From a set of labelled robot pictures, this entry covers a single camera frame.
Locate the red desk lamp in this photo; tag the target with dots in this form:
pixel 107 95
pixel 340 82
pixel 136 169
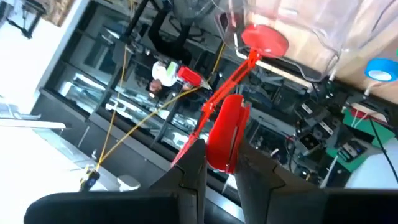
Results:
pixel 264 40

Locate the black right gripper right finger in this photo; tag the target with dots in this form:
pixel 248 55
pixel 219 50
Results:
pixel 280 202

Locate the red object silver tip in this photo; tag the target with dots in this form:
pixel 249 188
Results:
pixel 188 76

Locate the green board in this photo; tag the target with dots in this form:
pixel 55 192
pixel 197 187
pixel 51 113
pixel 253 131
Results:
pixel 379 133

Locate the person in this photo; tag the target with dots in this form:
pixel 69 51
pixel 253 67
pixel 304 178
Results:
pixel 164 73

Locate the dark glass partition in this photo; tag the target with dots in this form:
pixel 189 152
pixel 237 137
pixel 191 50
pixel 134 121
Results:
pixel 93 133

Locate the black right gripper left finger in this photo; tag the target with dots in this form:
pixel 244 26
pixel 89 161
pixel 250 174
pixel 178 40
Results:
pixel 174 199

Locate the light blue tape roll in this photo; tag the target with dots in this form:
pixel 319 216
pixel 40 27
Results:
pixel 373 67

